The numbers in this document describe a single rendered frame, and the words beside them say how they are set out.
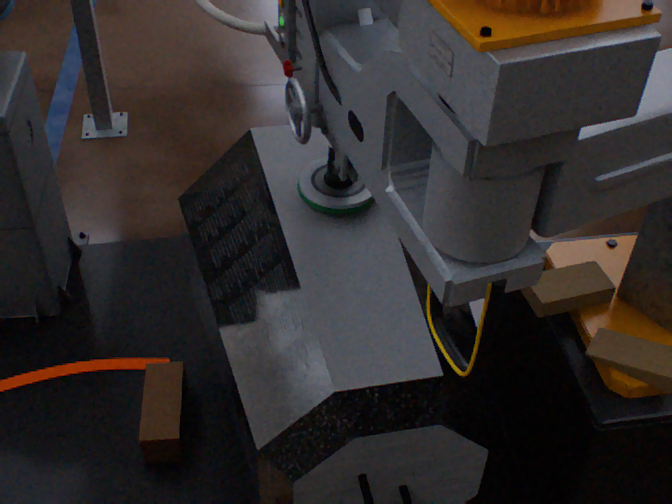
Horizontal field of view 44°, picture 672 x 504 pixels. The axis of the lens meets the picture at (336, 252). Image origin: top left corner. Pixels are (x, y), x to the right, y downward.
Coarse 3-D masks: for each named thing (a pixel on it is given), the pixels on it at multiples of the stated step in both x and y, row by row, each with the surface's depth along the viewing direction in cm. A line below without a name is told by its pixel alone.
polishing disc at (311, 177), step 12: (312, 168) 223; (324, 168) 223; (300, 180) 219; (312, 180) 219; (360, 180) 220; (312, 192) 216; (324, 192) 216; (336, 192) 216; (348, 192) 216; (360, 192) 216; (324, 204) 213; (336, 204) 212; (348, 204) 212; (360, 204) 214
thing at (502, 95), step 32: (384, 0) 138; (416, 0) 123; (416, 32) 125; (448, 32) 116; (608, 32) 111; (640, 32) 112; (416, 64) 128; (448, 64) 118; (480, 64) 109; (512, 64) 105; (544, 64) 107; (576, 64) 109; (608, 64) 111; (640, 64) 113; (448, 96) 120; (480, 96) 111; (512, 96) 109; (544, 96) 111; (576, 96) 113; (608, 96) 115; (640, 96) 117; (480, 128) 113; (512, 128) 113; (544, 128) 115; (576, 128) 117
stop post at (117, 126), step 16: (80, 0) 342; (80, 16) 346; (80, 32) 351; (96, 32) 355; (80, 48) 356; (96, 48) 357; (96, 64) 362; (96, 80) 367; (96, 96) 373; (96, 112) 378; (96, 128) 384; (112, 128) 385
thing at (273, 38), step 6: (270, 24) 231; (270, 30) 229; (270, 36) 230; (276, 36) 226; (270, 42) 232; (276, 42) 226; (276, 48) 227; (276, 54) 228; (282, 54) 223; (282, 60) 224; (324, 132) 200; (330, 132) 198; (330, 138) 199; (330, 144) 200; (336, 162) 189; (348, 162) 190; (336, 168) 188; (348, 168) 190; (354, 168) 187; (336, 174) 189; (348, 174) 192; (354, 174) 189; (354, 180) 190
